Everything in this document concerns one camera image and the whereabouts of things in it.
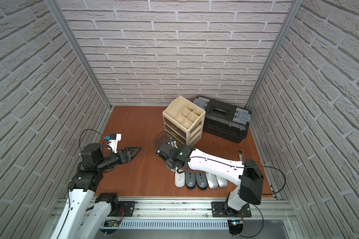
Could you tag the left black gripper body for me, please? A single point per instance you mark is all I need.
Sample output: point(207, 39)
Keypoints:
point(123, 155)

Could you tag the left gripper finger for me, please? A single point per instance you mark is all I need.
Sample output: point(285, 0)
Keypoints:
point(134, 150)
point(130, 157)

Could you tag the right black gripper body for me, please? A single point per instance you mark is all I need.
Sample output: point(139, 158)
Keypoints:
point(169, 164)

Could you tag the white computer mouse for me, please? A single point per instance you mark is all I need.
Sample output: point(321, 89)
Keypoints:
point(179, 180)

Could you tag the dark grey computer mouse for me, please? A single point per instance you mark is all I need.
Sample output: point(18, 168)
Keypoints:
point(190, 179)
point(201, 180)

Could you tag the beige drawer organizer cabinet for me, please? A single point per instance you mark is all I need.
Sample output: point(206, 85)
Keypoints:
point(184, 121)

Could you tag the silver computer mouse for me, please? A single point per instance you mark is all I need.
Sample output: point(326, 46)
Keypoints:
point(211, 180)
point(222, 182)

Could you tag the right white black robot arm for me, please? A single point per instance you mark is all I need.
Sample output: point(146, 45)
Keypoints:
point(247, 175)

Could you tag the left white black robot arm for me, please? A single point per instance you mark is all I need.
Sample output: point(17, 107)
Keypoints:
point(82, 188)

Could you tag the silver combination wrench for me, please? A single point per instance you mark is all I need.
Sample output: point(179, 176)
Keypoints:
point(240, 155)

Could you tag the black plastic toolbox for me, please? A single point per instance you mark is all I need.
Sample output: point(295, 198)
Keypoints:
point(224, 120)

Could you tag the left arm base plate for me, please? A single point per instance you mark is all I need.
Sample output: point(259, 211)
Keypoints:
point(124, 209)

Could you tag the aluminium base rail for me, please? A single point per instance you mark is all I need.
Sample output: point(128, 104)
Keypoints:
point(199, 208)

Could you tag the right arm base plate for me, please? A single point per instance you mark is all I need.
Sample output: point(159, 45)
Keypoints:
point(221, 210)

